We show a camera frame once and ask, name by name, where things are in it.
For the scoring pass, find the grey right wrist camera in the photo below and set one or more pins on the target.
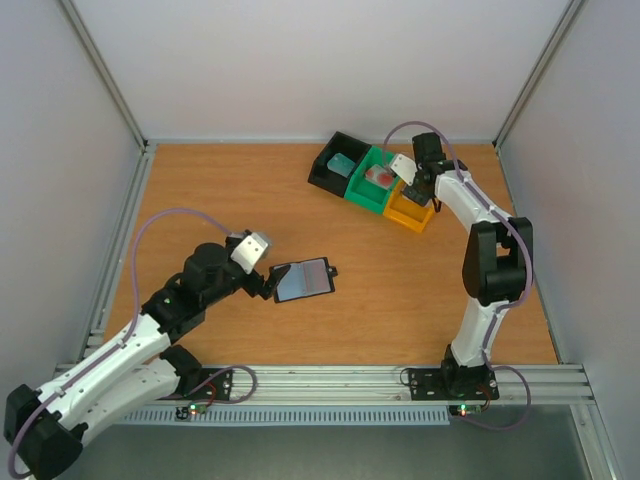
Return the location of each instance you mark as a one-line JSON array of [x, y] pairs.
[[404, 167]]

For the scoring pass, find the aluminium front rail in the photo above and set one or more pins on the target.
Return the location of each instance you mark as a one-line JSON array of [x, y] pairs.
[[302, 385]]

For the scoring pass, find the black plastic bin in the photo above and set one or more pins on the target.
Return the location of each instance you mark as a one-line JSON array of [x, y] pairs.
[[321, 177]]

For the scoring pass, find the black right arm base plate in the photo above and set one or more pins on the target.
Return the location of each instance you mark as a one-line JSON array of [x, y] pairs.
[[427, 384]]

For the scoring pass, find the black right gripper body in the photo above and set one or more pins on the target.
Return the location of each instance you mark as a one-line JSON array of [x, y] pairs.
[[417, 190]]

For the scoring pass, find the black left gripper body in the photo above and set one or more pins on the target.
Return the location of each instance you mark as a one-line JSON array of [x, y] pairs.
[[255, 287]]

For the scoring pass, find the teal card stack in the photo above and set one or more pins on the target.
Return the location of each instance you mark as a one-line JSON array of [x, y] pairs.
[[341, 165]]

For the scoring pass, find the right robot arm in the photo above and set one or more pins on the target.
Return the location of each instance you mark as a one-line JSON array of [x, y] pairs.
[[497, 273]]

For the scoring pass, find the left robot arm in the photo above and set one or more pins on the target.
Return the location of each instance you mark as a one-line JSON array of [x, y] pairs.
[[49, 427]]

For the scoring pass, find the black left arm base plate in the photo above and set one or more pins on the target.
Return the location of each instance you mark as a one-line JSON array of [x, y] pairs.
[[203, 385]]

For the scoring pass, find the red card in holder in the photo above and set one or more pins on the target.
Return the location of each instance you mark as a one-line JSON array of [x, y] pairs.
[[317, 280]]

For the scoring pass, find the red patterned card stack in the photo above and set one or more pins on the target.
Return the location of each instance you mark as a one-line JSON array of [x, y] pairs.
[[380, 176]]

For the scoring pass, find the yellow plastic bin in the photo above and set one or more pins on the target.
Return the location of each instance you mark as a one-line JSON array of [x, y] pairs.
[[404, 212]]

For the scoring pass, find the white slotted cable duct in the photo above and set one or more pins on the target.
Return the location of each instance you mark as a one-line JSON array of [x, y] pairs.
[[284, 416]]

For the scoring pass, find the green plastic bin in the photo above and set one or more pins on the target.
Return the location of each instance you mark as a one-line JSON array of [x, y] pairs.
[[360, 192]]

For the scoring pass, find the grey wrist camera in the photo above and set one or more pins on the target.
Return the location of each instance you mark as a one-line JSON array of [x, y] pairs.
[[248, 248], [404, 167]]

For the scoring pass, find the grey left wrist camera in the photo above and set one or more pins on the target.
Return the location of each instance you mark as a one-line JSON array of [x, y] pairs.
[[248, 248]]

